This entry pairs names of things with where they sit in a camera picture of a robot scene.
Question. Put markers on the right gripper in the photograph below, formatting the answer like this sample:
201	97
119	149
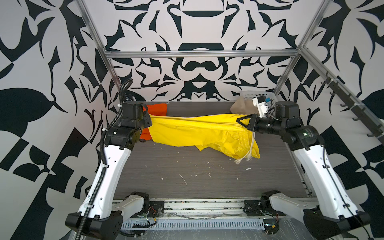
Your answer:
250	126

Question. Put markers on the yellow shorts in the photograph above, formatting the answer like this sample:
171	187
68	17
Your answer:
219	132

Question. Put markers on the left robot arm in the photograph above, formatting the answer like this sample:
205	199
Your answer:
116	146

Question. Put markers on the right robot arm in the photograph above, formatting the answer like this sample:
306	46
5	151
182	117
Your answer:
334	213

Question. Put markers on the beige shorts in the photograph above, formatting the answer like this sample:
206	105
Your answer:
244	106

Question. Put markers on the white laundry basket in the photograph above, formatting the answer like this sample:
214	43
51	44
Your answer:
255	94

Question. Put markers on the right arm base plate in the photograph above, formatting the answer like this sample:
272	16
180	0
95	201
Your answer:
253	208

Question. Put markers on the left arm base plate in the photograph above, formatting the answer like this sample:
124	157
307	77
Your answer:
155	209

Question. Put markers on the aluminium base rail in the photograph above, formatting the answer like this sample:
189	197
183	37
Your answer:
204	208

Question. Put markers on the white slotted cable duct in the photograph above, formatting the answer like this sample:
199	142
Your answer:
200	224

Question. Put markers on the aluminium cage frame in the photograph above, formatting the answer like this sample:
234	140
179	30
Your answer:
197	56

